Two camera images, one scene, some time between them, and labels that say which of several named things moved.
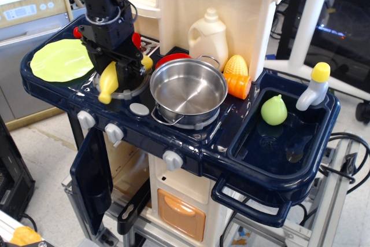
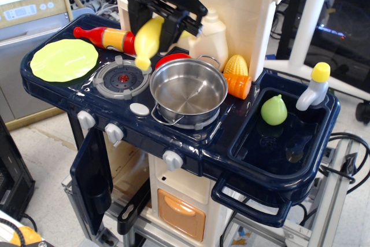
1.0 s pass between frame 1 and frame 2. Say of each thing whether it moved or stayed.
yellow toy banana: moved
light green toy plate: stayed
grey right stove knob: stayed
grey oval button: stayed
